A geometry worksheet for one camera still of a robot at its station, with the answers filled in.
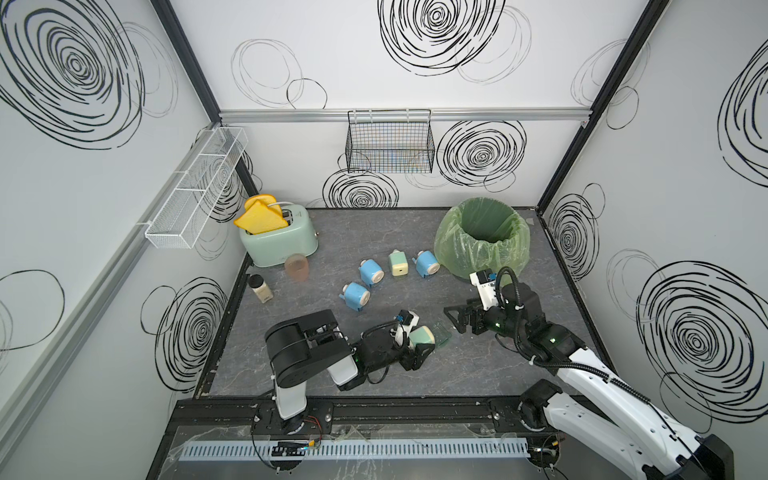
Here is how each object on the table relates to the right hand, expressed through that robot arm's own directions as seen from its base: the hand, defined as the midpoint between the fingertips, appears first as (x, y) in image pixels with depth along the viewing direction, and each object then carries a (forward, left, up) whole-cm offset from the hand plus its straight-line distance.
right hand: (458, 308), depth 76 cm
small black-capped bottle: (+8, +57, -7) cm, 58 cm away
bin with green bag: (+26, -11, -1) cm, 28 cm away
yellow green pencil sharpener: (+20, +16, -10) cm, 27 cm away
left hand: (-5, +7, -12) cm, 15 cm away
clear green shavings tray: (-1, +2, -15) cm, 15 cm away
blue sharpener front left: (+8, +28, -9) cm, 31 cm away
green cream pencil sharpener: (-4, +9, -9) cm, 13 cm away
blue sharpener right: (+20, +6, -9) cm, 23 cm away
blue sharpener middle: (+16, +24, -9) cm, 31 cm away
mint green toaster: (+25, +56, 0) cm, 61 cm away
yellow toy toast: (+26, +59, +5) cm, 65 cm away
